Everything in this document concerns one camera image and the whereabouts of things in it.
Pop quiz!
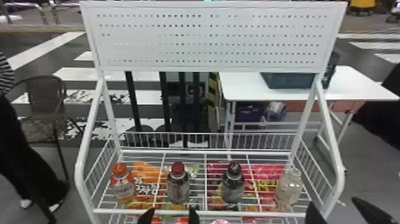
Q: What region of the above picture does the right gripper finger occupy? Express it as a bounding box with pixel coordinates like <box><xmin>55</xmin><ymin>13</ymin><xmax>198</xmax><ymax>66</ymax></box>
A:
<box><xmin>351</xmin><ymin>197</ymin><xmax>399</xmax><ymax>224</ymax></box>
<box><xmin>305</xmin><ymin>201</ymin><xmax>327</xmax><ymax>224</ymax></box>

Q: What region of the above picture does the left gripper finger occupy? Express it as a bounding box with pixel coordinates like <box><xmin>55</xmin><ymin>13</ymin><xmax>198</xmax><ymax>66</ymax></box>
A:
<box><xmin>137</xmin><ymin>207</ymin><xmax>157</xmax><ymax>224</ymax></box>
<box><xmin>187</xmin><ymin>206</ymin><xmax>201</xmax><ymax>224</ymax></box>

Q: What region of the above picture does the blue tray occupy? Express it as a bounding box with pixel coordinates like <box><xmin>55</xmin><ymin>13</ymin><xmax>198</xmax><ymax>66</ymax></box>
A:
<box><xmin>260</xmin><ymin>71</ymin><xmax>317</xmax><ymax>90</ymax></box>

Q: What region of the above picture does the brown chair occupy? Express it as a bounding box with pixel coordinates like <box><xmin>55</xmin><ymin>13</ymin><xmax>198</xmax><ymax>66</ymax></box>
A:
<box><xmin>6</xmin><ymin>74</ymin><xmax>84</xmax><ymax>181</ymax></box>

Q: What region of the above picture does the white wire rack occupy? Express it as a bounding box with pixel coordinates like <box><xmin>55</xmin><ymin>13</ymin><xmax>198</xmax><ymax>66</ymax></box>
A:
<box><xmin>74</xmin><ymin>0</ymin><xmax>348</xmax><ymax>224</ymax></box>

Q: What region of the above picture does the white side table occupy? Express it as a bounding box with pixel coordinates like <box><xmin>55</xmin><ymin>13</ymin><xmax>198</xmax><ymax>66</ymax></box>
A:
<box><xmin>218</xmin><ymin>65</ymin><xmax>400</xmax><ymax>157</ymax></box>

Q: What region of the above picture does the black post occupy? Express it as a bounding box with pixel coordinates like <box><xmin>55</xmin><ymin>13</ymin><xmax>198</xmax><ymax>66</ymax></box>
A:
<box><xmin>155</xmin><ymin>71</ymin><xmax>183</xmax><ymax>148</ymax></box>
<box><xmin>124</xmin><ymin>70</ymin><xmax>155</xmax><ymax>147</ymax></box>

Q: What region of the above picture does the striped post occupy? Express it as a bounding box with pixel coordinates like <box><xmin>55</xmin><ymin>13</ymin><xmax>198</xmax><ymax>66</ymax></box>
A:
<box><xmin>207</xmin><ymin>72</ymin><xmax>220</xmax><ymax>108</ymax></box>

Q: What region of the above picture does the person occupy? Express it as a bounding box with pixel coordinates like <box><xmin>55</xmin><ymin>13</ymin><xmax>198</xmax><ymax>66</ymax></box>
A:
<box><xmin>0</xmin><ymin>51</ymin><xmax>71</xmax><ymax>224</ymax></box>

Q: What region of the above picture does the dark-capped grey bottle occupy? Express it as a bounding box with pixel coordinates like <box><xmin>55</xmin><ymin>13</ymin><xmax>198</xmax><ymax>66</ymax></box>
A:
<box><xmin>220</xmin><ymin>160</ymin><xmax>245</xmax><ymax>204</ymax></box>

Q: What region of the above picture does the orange bottle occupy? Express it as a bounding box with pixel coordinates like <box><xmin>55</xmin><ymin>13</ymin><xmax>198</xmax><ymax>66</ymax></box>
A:
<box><xmin>110</xmin><ymin>162</ymin><xmax>137</xmax><ymax>205</ymax></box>

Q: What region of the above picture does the red-capped clear bottle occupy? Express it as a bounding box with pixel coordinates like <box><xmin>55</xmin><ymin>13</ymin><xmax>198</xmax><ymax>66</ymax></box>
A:
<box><xmin>166</xmin><ymin>161</ymin><xmax>190</xmax><ymax>205</ymax></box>

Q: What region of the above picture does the orange snack packet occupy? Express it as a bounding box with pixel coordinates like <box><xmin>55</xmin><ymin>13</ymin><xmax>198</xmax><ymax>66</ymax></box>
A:
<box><xmin>127</xmin><ymin>160</ymin><xmax>188</xmax><ymax>211</ymax></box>

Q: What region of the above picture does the purple crate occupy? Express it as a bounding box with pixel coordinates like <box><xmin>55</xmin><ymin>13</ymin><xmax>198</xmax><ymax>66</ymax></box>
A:
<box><xmin>235</xmin><ymin>102</ymin><xmax>267</xmax><ymax>123</ymax></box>

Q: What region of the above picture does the red snack packet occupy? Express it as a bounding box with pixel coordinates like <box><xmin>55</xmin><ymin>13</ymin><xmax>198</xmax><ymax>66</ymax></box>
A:
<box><xmin>205</xmin><ymin>160</ymin><xmax>286</xmax><ymax>214</ymax></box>

